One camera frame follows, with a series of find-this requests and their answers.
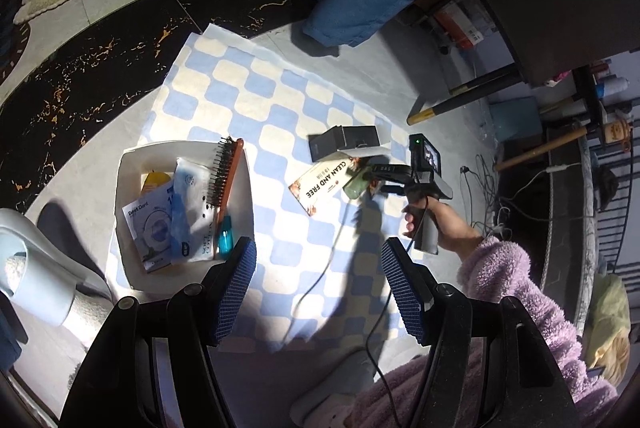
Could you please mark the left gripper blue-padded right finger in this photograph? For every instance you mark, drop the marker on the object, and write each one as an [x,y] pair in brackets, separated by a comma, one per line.
[409,289]

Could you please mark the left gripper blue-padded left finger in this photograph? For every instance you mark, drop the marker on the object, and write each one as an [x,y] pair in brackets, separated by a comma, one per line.
[234,280]

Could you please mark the green transparent bottle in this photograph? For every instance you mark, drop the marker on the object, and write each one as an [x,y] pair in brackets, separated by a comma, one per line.
[358,184]

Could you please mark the person's right hand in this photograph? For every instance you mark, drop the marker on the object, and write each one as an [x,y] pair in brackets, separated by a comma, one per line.
[453,233]

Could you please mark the teal small bottle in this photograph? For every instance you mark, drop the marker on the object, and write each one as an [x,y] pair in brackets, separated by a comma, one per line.
[225,239]

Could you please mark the pink fluffy right sleeve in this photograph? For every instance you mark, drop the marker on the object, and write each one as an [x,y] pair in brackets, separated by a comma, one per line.
[494,270]

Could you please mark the blue cream checkered mat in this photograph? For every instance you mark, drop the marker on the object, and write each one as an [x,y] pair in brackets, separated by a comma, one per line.
[318,282]

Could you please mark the white cardboard box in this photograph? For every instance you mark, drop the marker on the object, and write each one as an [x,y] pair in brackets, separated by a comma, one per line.
[142,169]

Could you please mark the black small box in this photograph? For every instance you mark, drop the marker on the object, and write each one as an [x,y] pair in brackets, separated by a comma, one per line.
[342,138]

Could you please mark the black yellow-tipped table leg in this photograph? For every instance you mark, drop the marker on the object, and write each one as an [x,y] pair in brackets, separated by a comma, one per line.
[476,89]

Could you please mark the white dental product box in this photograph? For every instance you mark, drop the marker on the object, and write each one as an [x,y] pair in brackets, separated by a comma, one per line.
[149,219]

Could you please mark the clean and free flat box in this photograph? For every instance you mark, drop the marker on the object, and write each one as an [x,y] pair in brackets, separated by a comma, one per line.
[329,175]

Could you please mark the orange wooden hairbrush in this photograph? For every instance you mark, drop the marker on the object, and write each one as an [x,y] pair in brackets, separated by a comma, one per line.
[220,182]

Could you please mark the red white box under bed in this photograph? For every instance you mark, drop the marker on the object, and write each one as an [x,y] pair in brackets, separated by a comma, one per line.
[458,26]

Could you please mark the white slipper on foot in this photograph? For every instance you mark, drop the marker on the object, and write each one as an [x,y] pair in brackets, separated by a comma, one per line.
[330,402]

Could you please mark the light blue plastic stool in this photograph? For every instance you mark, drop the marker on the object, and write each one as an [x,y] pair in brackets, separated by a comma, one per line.
[37,276]

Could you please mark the wooden stick handle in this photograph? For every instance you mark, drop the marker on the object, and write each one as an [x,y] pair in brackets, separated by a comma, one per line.
[571,136]

